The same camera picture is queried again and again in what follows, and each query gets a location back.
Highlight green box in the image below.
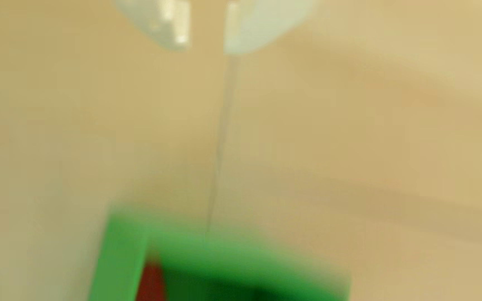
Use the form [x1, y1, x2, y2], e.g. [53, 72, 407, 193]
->
[87, 204, 351, 301]

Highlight red block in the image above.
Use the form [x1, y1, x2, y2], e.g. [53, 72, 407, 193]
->
[136, 260, 167, 301]

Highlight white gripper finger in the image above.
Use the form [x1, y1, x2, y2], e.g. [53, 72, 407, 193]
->
[113, 0, 191, 52]
[223, 0, 319, 56]

